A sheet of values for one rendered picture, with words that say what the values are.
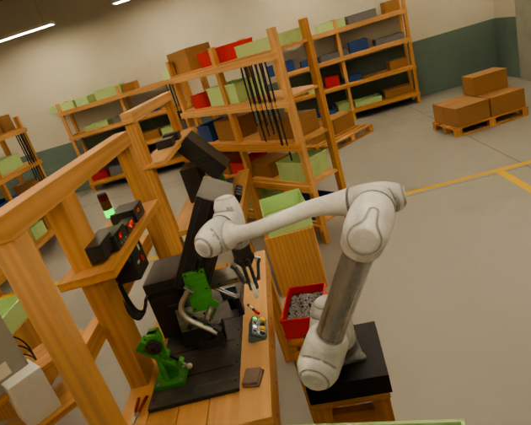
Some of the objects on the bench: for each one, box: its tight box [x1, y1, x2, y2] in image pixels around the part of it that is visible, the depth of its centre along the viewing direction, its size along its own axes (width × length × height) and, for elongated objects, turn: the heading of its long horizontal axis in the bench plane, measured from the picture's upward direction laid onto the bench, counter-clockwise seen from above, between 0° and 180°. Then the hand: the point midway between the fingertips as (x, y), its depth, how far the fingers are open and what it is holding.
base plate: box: [148, 282, 244, 413], centre depth 247 cm, size 42×110×2 cm, turn 37°
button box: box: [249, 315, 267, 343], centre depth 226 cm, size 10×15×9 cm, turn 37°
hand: (254, 288), depth 183 cm, fingers closed
